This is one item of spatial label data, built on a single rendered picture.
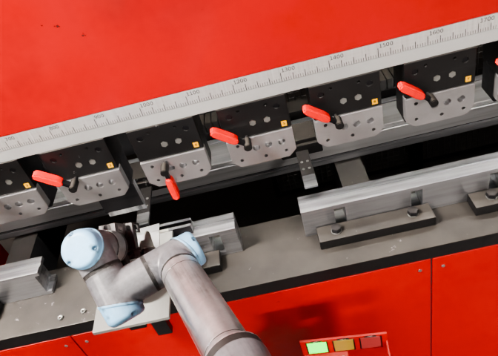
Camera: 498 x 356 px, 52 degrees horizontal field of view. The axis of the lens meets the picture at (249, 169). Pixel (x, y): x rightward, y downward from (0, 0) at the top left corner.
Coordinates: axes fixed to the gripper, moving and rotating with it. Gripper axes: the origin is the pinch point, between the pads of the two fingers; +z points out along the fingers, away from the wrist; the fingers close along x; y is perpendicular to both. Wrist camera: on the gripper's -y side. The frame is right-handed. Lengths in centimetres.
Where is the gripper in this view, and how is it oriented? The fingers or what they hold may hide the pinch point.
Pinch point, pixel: (141, 255)
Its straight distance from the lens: 131.6
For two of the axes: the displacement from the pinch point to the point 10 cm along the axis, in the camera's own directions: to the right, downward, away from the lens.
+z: 1.1, 1.5, 9.8
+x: -9.7, 2.3, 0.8
